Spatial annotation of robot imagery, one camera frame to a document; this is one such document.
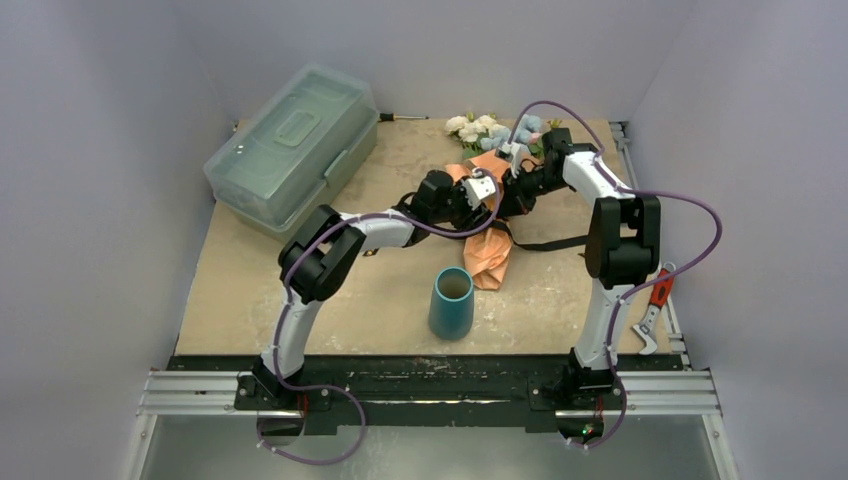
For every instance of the black gold lettered ribbon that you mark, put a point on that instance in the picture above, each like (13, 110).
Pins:
(500, 225)

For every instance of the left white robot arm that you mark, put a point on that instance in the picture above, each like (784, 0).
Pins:
(319, 257)

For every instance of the teal ceramic vase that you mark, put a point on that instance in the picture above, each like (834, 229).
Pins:
(451, 309)

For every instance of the aluminium frame rail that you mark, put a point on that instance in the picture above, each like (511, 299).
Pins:
(215, 393)

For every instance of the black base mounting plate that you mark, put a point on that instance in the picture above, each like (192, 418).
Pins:
(536, 393)

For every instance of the orange handled wrench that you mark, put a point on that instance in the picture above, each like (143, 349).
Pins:
(645, 328)

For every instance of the orange flower bouquet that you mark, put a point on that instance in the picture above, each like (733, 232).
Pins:
(486, 255)

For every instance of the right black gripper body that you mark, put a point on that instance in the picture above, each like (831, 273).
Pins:
(516, 187)

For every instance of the translucent plastic storage box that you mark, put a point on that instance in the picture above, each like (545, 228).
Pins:
(298, 151)

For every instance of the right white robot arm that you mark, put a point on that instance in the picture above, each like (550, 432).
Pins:
(622, 248)

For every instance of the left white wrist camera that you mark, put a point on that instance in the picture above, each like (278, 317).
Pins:
(479, 187)

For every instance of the screwdriver at back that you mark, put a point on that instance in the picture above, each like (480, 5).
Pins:
(391, 117)

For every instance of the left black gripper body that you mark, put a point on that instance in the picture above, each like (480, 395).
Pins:
(456, 210)

